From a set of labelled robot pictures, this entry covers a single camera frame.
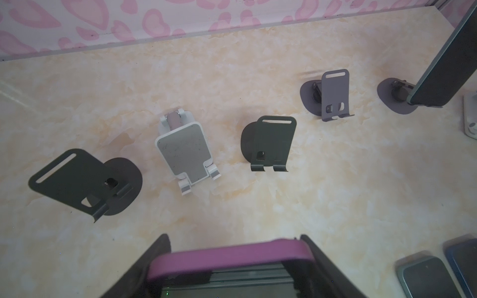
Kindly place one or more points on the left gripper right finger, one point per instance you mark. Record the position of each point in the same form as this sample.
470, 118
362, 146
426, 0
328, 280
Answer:
336, 282

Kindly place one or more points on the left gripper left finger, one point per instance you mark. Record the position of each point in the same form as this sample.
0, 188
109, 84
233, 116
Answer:
133, 283

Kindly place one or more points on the grey round stand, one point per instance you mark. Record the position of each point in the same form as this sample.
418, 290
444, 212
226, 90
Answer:
79, 180

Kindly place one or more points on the teal phone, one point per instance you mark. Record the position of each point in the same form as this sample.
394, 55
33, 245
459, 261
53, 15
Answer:
462, 258

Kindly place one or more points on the white folding phone stand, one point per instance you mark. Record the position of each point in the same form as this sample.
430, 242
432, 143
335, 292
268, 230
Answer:
470, 114

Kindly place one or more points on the white stand back left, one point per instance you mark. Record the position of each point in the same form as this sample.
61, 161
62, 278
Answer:
183, 145

